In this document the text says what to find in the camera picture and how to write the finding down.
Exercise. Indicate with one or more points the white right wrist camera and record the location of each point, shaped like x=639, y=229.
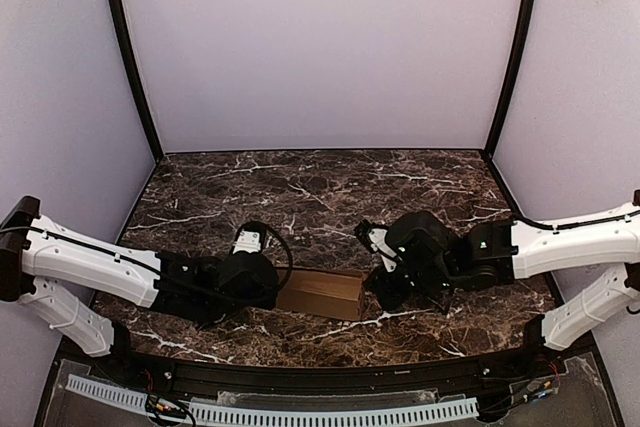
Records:
x=372, y=237

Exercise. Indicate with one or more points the brown cardboard box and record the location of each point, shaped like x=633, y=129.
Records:
x=337, y=295

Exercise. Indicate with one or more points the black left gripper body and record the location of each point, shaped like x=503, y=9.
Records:
x=270, y=294

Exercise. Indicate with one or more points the black front table rail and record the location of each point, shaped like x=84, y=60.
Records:
x=477, y=374

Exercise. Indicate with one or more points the black left frame post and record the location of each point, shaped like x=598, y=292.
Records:
x=134, y=79

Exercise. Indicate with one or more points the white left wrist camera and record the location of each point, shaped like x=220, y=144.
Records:
x=250, y=238

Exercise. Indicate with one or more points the black right frame post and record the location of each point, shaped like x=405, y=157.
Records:
x=510, y=77

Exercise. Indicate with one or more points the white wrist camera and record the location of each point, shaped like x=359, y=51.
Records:
x=250, y=238
x=372, y=237

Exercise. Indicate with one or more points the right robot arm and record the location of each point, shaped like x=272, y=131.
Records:
x=502, y=252

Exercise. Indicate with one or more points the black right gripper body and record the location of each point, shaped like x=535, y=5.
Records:
x=382, y=287

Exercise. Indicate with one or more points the white slotted cable duct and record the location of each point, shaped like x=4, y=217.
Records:
x=253, y=410

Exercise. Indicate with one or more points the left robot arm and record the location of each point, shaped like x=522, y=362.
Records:
x=40, y=257

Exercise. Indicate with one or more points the black frame post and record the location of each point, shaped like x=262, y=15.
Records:
x=134, y=79
x=510, y=77

